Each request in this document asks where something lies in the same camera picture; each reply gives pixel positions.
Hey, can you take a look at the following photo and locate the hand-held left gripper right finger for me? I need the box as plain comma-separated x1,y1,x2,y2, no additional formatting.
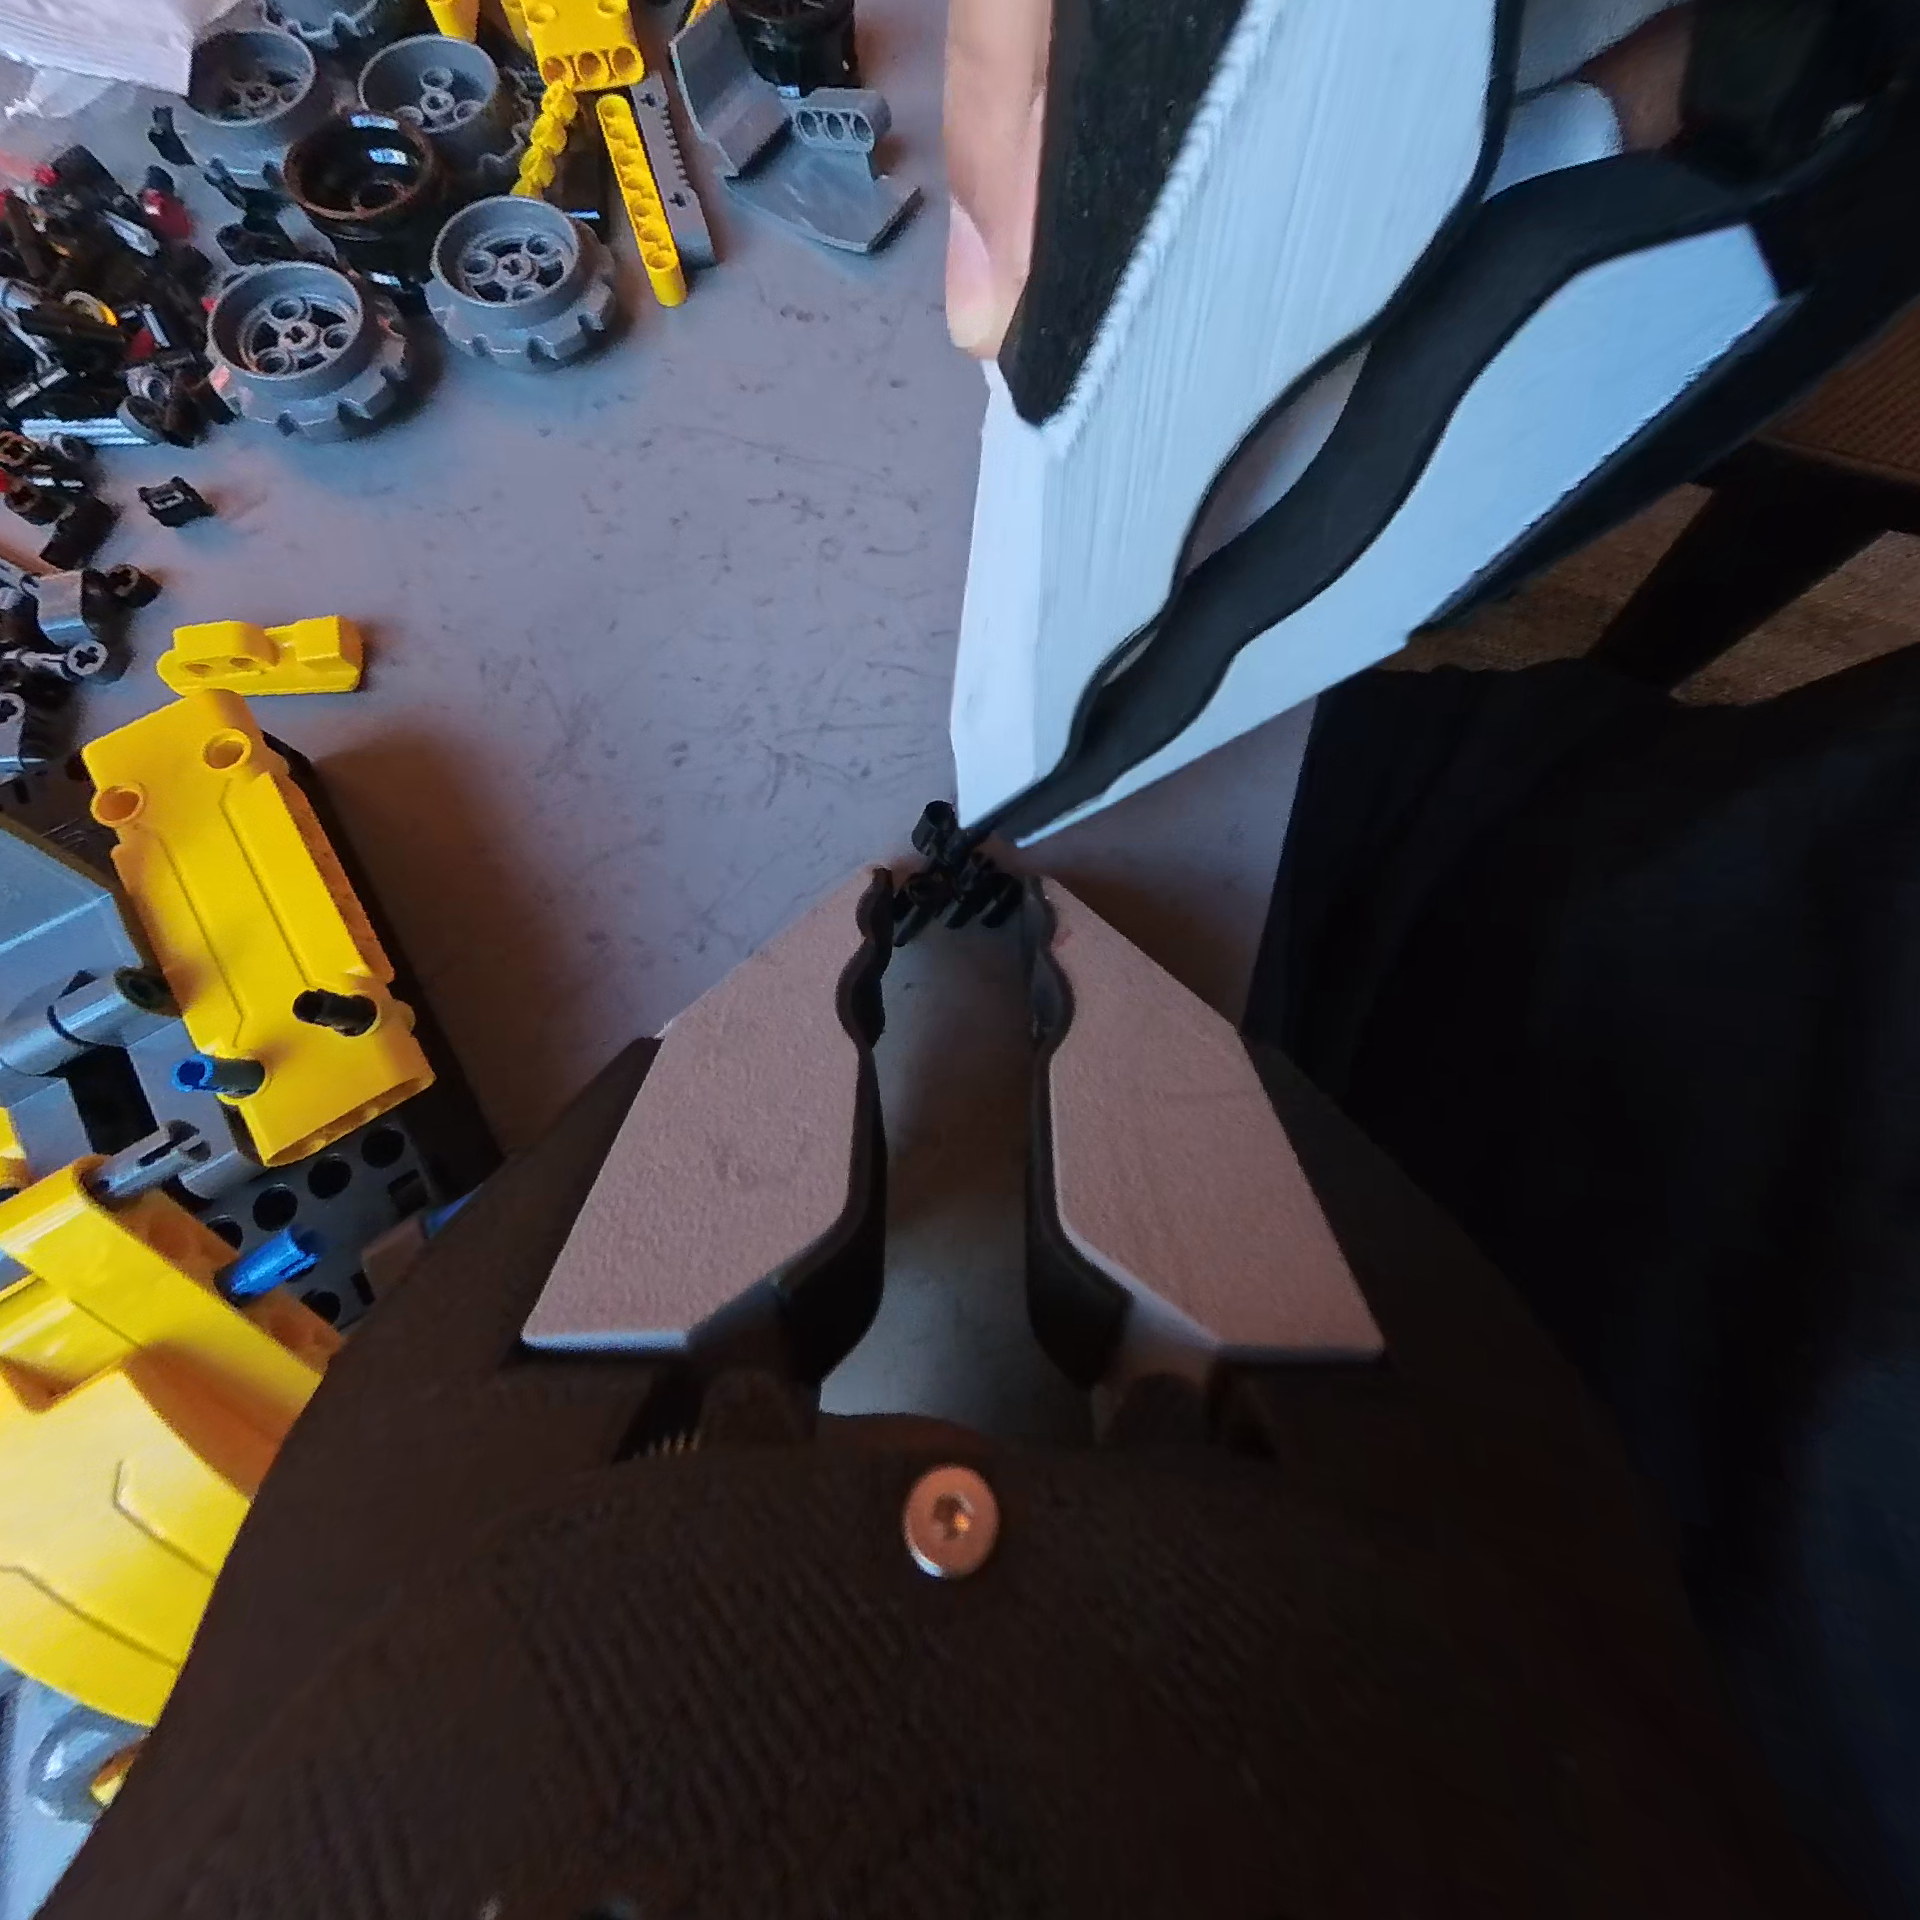
1024,872,1387,1395

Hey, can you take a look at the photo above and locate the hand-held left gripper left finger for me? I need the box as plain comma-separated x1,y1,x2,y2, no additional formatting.
520,867,889,1390

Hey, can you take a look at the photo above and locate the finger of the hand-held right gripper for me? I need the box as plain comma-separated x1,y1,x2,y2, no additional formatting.
949,0,1504,826
976,135,1805,846

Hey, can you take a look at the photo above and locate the black brick connector assembly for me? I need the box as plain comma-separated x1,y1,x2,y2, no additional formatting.
895,800,1029,946

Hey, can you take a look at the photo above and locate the yellow grey brick vehicle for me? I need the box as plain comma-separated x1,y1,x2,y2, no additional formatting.
0,690,496,1832

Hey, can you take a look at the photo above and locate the person's right hand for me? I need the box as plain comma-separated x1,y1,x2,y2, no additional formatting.
941,0,1050,362

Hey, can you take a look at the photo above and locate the grey angled brick panel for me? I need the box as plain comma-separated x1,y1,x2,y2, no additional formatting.
669,0,922,254

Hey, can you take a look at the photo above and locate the person's dark clothing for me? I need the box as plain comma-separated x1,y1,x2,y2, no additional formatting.
1246,660,1920,1920

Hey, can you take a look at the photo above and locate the grey toothed rack beam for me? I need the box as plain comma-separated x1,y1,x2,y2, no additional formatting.
637,71,723,271

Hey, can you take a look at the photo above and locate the cluster of yellow brick beams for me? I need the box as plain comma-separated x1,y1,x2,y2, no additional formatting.
427,0,706,312

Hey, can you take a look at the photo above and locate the yellow angled brick piece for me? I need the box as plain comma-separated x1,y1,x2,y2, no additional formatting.
157,615,365,696

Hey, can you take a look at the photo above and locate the group of grey toy wheels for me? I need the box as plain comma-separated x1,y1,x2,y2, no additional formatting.
157,0,624,444

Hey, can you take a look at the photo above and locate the heap of black red pins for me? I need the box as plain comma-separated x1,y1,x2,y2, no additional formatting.
0,142,218,798

